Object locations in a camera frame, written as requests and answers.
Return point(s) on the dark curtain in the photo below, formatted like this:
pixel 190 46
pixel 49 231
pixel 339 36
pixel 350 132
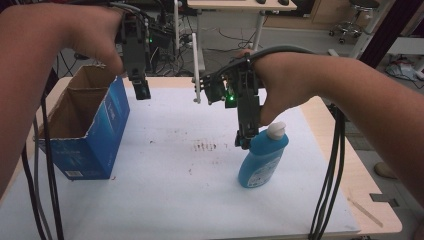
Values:
pixel 390 30

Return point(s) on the blue bottle with white cap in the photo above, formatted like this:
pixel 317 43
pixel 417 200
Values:
pixel 263 156

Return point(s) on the white metal pole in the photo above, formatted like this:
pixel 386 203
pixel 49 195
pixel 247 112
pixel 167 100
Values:
pixel 368 30

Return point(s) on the person's right hand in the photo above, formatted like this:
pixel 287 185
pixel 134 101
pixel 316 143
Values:
pixel 286 83

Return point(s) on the office chair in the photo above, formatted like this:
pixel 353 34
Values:
pixel 353 20

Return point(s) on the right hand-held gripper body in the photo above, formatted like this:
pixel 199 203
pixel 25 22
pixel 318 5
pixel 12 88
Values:
pixel 248 100

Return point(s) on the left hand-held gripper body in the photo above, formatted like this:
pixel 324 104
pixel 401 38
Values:
pixel 135 50

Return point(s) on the brown rounded object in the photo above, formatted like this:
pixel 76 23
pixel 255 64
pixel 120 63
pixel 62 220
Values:
pixel 385 170

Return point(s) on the blue cardboard box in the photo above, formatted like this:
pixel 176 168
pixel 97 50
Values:
pixel 100 133

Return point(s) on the black computer mouse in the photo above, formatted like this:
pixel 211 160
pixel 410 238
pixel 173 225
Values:
pixel 261 1
pixel 283 1

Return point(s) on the white table mat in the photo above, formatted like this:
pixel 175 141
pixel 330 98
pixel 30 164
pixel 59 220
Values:
pixel 166 193

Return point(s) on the person's left hand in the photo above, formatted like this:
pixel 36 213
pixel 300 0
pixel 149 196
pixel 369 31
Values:
pixel 93 33

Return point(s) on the white desk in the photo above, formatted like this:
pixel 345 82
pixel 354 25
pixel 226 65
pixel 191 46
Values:
pixel 233 5

